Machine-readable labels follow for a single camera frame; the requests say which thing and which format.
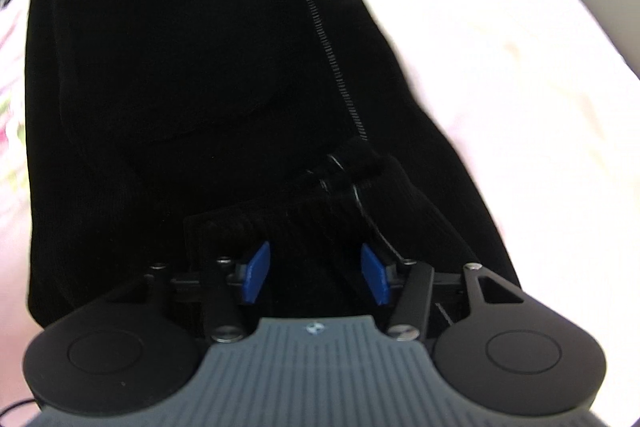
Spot pink floral quilt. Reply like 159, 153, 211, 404
0, 0, 640, 427

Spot black pants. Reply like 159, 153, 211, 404
24, 0, 522, 340

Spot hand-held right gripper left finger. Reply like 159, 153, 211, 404
143, 241, 273, 344

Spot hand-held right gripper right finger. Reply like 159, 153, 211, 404
360, 243, 526, 342

